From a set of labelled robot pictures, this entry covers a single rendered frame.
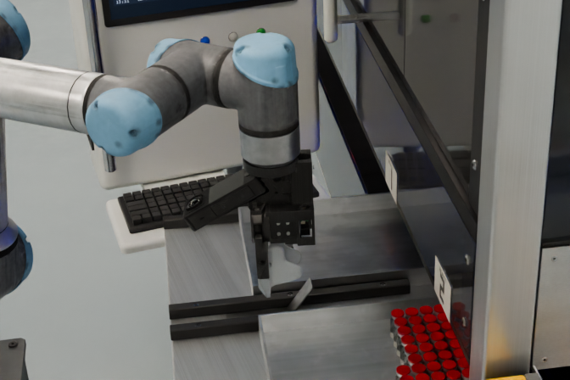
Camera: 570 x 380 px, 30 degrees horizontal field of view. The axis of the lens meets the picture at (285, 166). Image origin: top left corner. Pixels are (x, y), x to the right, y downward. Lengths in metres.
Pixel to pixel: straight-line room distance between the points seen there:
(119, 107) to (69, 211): 2.70
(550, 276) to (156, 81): 0.53
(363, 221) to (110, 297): 1.55
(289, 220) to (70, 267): 2.27
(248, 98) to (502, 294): 0.39
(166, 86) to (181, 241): 0.74
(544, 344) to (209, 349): 0.54
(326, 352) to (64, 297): 1.86
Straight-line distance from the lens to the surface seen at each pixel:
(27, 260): 1.82
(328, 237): 1.94
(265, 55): 1.24
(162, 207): 2.17
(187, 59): 1.29
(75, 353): 3.19
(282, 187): 1.34
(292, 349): 1.67
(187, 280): 1.85
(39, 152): 4.34
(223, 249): 1.92
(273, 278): 1.41
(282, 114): 1.28
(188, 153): 2.30
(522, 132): 1.24
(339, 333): 1.70
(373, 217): 1.99
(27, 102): 1.31
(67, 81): 1.28
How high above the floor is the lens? 1.91
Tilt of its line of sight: 28 degrees down
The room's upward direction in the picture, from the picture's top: 2 degrees counter-clockwise
